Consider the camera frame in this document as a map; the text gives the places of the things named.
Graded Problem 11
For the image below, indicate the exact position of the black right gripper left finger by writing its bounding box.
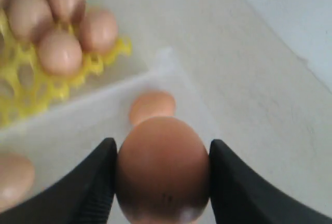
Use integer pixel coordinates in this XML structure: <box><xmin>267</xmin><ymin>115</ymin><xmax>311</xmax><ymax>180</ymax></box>
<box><xmin>1</xmin><ymin>138</ymin><xmax>117</xmax><ymax>224</ymax></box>

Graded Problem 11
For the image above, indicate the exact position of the clear plastic bin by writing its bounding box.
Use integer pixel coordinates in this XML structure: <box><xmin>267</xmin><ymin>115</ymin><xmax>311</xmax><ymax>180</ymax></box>
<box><xmin>1</xmin><ymin>47</ymin><xmax>224</xmax><ymax>200</ymax></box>

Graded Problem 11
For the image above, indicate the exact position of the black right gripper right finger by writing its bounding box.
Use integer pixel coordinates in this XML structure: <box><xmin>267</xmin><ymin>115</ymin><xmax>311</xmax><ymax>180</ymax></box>
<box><xmin>209</xmin><ymin>139</ymin><xmax>331</xmax><ymax>223</ymax></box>

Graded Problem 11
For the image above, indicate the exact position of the yellow plastic egg tray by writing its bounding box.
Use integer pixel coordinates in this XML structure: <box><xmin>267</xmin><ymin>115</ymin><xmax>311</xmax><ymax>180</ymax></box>
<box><xmin>1</xmin><ymin>10</ymin><xmax>132</xmax><ymax>127</ymax></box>

